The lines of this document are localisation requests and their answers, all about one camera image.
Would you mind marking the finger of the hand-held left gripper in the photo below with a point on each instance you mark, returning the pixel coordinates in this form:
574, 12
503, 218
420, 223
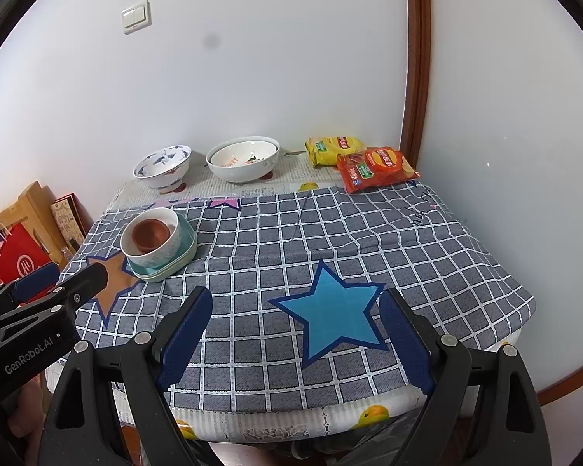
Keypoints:
34, 282
85, 279

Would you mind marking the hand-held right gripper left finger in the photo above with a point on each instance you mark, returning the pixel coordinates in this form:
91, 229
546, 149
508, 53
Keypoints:
184, 340

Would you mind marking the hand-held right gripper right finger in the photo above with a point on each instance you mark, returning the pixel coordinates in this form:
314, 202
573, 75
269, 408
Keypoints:
408, 340

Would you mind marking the small brown bowl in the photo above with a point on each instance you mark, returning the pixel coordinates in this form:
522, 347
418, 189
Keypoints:
150, 235

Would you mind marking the small white bowl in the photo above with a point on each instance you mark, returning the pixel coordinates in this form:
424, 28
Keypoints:
175, 245

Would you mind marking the teal square plate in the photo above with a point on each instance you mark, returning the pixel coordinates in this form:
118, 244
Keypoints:
188, 240

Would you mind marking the red paper bag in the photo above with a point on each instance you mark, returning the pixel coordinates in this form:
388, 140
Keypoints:
19, 257

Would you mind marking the patterned book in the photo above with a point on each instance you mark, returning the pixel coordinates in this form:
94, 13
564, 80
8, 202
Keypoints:
68, 223

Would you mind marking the white bowl with blue birds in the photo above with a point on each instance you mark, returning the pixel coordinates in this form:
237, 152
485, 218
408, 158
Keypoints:
163, 174

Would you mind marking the grey checkered cloth with stars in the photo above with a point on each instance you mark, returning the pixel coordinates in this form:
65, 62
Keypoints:
272, 233

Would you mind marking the red chip bag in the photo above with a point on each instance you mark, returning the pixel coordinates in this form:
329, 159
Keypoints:
379, 170

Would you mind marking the large white bowl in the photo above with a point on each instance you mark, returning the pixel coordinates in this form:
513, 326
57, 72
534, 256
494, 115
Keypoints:
243, 174

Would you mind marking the white bowl with red print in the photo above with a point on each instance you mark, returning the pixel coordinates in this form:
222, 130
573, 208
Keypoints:
243, 155

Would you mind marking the yellow chip bag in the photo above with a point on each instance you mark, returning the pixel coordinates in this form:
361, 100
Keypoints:
325, 153

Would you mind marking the white light switch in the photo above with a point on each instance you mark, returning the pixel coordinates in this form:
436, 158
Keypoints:
136, 17

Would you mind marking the brown door frame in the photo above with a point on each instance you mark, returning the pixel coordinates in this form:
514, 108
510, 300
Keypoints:
415, 58

